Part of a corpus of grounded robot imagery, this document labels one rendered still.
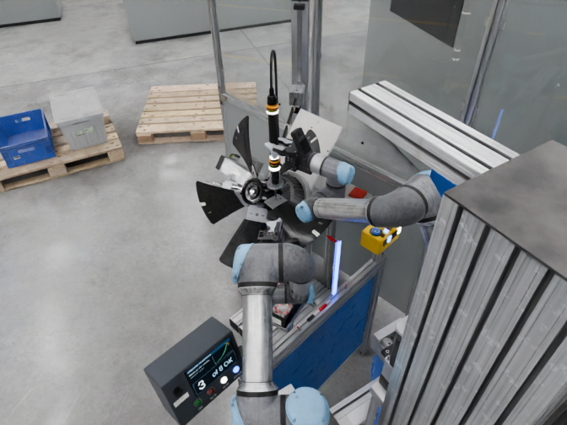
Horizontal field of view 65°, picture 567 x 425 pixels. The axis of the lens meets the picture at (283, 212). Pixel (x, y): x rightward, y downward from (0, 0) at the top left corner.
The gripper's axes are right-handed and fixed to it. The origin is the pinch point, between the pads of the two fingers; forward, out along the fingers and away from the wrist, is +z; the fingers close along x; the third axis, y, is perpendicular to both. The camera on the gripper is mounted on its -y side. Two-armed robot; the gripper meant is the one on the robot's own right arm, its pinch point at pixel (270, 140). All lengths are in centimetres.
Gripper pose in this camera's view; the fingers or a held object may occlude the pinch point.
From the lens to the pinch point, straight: 173.8
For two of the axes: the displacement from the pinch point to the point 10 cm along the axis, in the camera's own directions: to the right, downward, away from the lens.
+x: 5.7, -5.6, 6.0
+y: 0.1, 7.4, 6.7
